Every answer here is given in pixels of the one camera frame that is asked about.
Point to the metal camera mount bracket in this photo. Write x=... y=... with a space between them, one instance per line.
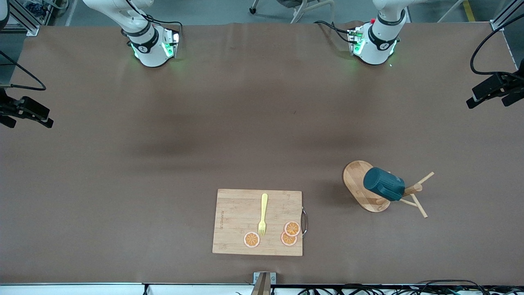
x=263 y=282

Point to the yellow plastic fork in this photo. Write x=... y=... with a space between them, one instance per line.
x=264 y=209

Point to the teal mug yellow inside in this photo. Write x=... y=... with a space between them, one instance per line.
x=385 y=184

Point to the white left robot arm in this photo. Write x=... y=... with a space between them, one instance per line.
x=376 y=45

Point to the wooden mug tree rack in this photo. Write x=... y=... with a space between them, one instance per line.
x=354 y=180

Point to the aluminium frame post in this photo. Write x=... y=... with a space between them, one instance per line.
x=22 y=18
x=505 y=14

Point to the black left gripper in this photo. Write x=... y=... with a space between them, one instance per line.
x=498 y=83

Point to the grey office chair base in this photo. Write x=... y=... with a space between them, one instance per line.
x=303 y=8

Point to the orange slice toy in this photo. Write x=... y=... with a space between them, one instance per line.
x=286 y=240
x=292 y=228
x=251 y=239

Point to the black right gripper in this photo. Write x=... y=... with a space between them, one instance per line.
x=13 y=107

